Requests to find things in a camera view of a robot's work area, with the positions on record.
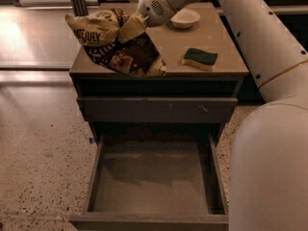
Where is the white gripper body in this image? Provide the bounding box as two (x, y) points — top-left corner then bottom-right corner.
(137, 0), (176, 27)

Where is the brown chip bag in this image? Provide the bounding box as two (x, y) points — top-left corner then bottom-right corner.
(65, 8), (167, 77)

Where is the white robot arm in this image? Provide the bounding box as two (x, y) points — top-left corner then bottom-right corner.
(137, 0), (308, 231)

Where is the blue tape piece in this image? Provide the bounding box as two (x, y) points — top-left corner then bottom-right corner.
(89, 138), (95, 144)

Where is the grey drawer cabinet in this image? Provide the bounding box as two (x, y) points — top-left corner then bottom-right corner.
(69, 3), (248, 140)

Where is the white ceramic bowl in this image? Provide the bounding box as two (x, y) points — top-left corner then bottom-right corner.
(170, 9), (200, 29)

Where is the green yellow sponge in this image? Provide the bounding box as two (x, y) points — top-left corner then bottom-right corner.
(182, 48), (218, 71)

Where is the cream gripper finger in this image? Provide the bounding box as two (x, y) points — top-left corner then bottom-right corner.
(117, 13), (147, 43)

